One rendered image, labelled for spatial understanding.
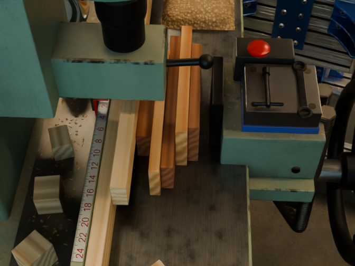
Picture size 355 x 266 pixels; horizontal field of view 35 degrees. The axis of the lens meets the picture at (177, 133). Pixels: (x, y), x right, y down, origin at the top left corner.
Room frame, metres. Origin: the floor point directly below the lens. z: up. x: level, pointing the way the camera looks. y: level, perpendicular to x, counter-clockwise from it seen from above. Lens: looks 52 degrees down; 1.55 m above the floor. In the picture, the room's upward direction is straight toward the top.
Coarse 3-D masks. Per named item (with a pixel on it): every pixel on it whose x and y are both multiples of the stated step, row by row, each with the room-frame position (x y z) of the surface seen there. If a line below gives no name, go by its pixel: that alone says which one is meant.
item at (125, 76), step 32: (64, 32) 0.54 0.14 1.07; (96, 32) 0.54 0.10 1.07; (160, 32) 0.54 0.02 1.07; (64, 64) 0.49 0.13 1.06; (96, 64) 0.49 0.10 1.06; (128, 64) 0.48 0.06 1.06; (160, 64) 0.48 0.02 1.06; (64, 96) 0.49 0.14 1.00; (96, 96) 0.49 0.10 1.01; (128, 96) 0.48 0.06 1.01; (160, 96) 0.48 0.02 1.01
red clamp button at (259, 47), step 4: (256, 40) 0.57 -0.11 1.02; (260, 40) 0.57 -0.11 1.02; (248, 44) 0.56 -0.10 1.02; (252, 44) 0.56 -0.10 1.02; (256, 44) 0.56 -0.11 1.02; (260, 44) 0.56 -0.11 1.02; (264, 44) 0.56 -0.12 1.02; (268, 44) 0.56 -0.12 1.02; (248, 48) 0.55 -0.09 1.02; (252, 48) 0.55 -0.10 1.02; (256, 48) 0.55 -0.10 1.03; (260, 48) 0.55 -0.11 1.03; (264, 48) 0.55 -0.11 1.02; (268, 48) 0.55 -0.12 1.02; (248, 52) 0.55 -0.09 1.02; (252, 52) 0.55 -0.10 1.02; (256, 52) 0.54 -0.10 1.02; (260, 52) 0.54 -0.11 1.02; (264, 52) 0.55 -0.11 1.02; (268, 52) 0.55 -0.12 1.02; (256, 56) 0.54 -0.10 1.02; (260, 56) 0.54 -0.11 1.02; (264, 56) 0.54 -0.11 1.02
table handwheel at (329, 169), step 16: (352, 80) 0.61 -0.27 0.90; (352, 96) 0.60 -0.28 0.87; (336, 112) 0.63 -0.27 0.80; (336, 128) 0.62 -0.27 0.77; (336, 144) 0.60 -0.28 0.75; (352, 144) 0.53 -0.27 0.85; (336, 160) 0.51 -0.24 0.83; (352, 160) 0.50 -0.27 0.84; (320, 176) 0.49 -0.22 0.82; (336, 176) 0.49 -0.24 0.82; (352, 176) 0.48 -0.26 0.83; (336, 192) 0.53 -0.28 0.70; (336, 208) 0.50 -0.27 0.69; (336, 224) 0.47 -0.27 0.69; (336, 240) 0.44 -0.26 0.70; (352, 256) 0.37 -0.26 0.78
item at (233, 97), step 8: (216, 56) 0.57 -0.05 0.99; (216, 64) 0.55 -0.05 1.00; (216, 72) 0.54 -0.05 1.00; (216, 80) 0.52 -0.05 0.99; (216, 88) 0.51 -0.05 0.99; (216, 96) 0.49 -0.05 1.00; (224, 96) 0.52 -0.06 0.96; (232, 96) 0.52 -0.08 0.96; (216, 104) 0.48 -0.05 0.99; (216, 112) 0.48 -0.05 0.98; (216, 120) 0.48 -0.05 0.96; (216, 128) 0.48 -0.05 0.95; (216, 136) 0.48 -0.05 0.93; (216, 144) 0.48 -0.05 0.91
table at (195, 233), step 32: (160, 0) 0.81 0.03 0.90; (192, 32) 0.72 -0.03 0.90; (224, 32) 0.72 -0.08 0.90; (192, 192) 0.41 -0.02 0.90; (224, 192) 0.41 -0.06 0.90; (256, 192) 0.43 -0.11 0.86; (288, 192) 0.43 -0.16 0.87; (128, 224) 0.36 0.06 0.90; (160, 224) 0.36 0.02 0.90; (192, 224) 0.36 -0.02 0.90; (224, 224) 0.36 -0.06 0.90; (128, 256) 0.32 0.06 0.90; (160, 256) 0.31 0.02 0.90; (192, 256) 0.31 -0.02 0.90; (224, 256) 0.31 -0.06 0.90
